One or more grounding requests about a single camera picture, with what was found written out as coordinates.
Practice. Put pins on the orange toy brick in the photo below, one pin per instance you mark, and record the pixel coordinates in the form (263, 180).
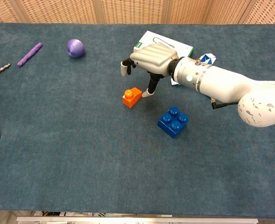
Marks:
(132, 100)

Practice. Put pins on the purple ball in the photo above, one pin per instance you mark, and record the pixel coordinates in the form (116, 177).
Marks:
(75, 48)

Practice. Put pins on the aluminium rail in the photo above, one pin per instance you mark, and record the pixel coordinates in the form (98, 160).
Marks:
(128, 220)

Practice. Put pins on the teal felt table cloth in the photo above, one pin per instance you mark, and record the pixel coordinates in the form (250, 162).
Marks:
(81, 151)

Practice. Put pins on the blue toy brick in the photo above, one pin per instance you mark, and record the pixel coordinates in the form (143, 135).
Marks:
(171, 128)

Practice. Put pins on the purple clay stick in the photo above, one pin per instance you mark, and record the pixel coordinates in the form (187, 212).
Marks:
(30, 54)

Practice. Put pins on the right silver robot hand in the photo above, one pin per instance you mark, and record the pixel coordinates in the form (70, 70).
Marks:
(154, 58)

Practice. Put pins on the woven bamboo folding screen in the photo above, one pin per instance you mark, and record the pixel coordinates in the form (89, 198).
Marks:
(128, 11)

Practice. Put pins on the blue white snake puzzle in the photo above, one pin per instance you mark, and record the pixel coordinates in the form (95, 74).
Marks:
(207, 58)

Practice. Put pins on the white green product box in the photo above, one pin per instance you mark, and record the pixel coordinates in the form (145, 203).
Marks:
(165, 40)

